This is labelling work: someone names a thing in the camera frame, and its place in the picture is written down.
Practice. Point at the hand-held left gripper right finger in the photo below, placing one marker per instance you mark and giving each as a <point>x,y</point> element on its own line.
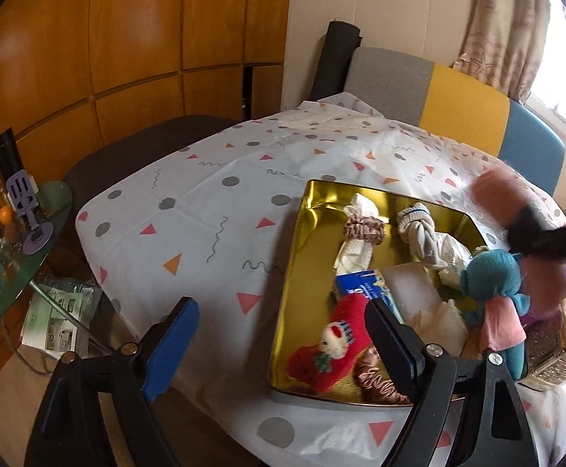
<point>394,345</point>

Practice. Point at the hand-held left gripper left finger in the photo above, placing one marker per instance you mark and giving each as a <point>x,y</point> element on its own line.
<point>171,345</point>

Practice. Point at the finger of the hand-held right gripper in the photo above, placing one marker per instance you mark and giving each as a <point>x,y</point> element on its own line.
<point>531,233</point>

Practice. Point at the brown satin scrunchie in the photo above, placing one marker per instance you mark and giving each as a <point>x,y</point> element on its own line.
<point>360,228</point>
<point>375,379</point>

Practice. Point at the cream cloth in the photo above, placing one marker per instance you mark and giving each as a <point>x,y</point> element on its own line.
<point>438,321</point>

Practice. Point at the red christmas sock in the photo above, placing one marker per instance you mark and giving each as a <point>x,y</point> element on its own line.
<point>355,311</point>

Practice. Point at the pink towel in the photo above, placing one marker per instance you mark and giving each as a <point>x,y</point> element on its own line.
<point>496,189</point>

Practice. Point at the blue plush doll pink dress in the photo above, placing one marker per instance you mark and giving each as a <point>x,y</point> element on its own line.
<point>487,277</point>

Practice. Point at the blue tissue packet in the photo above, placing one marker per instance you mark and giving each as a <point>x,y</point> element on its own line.
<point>360,284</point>

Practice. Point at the white waffle cloth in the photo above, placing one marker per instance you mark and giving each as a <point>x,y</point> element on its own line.
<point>355,255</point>

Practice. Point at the white knotted socks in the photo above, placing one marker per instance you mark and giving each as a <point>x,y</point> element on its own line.
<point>428,243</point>

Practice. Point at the gold metal tin tray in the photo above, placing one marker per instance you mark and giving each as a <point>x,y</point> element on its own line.
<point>321,233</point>

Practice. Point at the printed papers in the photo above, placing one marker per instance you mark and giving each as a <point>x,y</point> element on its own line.
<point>54,321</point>

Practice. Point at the gold embossed tissue box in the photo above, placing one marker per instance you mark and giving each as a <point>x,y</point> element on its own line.
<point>555,360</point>

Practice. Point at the printed plastic tablecloth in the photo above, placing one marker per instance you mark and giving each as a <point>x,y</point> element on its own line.
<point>190,194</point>

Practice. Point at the grey yellow blue headboard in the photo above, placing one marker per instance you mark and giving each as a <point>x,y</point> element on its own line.
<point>458,97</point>

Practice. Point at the glass side table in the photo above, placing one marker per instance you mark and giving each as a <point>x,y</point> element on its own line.
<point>1,292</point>

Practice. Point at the dark brown sofa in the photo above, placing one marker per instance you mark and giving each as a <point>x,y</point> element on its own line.
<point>142,146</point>

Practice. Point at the orange fruit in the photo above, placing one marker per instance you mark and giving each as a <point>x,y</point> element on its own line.
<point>6,213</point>

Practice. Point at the purple phone stand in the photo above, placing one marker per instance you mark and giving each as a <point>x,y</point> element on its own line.
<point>22,194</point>

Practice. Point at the beige patterned curtain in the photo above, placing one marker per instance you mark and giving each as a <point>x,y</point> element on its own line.
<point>496,19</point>

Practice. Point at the black cylinder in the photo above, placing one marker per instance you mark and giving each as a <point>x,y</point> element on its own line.
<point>5,155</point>

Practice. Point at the black rolled mat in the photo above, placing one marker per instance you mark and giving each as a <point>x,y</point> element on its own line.
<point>336,58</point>

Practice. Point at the wooden wardrobe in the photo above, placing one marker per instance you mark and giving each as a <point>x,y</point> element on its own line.
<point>117,34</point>

